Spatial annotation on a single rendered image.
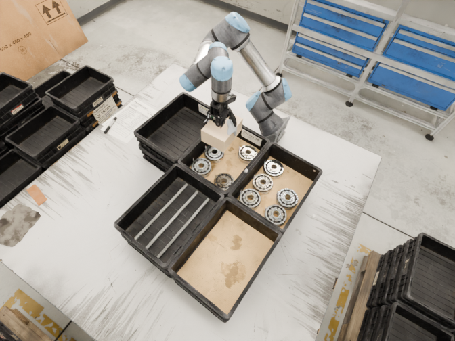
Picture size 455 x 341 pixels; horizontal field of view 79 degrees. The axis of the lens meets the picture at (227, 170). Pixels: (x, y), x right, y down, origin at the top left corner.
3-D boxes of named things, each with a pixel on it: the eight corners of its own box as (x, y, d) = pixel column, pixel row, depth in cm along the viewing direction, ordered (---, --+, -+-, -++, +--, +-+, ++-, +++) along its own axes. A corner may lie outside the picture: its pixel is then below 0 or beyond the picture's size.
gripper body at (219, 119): (206, 122, 115) (205, 100, 104) (217, 109, 119) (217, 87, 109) (221, 129, 113) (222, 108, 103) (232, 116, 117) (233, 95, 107)
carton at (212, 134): (220, 119, 134) (220, 107, 127) (241, 129, 131) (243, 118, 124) (201, 141, 126) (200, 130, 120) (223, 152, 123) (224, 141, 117)
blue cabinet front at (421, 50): (367, 80, 267) (400, 23, 220) (445, 110, 250) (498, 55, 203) (365, 82, 266) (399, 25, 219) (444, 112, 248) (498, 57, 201)
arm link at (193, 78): (197, 40, 143) (171, 78, 106) (212, 26, 138) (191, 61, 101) (211, 58, 148) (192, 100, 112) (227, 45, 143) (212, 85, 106)
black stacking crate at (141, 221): (178, 175, 143) (176, 163, 133) (224, 206, 134) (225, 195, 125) (120, 234, 125) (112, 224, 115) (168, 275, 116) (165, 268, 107)
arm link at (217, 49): (196, 54, 107) (198, 72, 101) (218, 35, 101) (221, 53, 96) (210, 66, 112) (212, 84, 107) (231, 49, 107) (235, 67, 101)
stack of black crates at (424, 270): (380, 253, 193) (420, 231, 156) (424, 277, 186) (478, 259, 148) (363, 307, 174) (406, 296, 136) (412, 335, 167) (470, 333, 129)
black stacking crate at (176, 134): (185, 106, 170) (183, 91, 160) (223, 128, 161) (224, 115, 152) (137, 146, 151) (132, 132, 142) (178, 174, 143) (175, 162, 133)
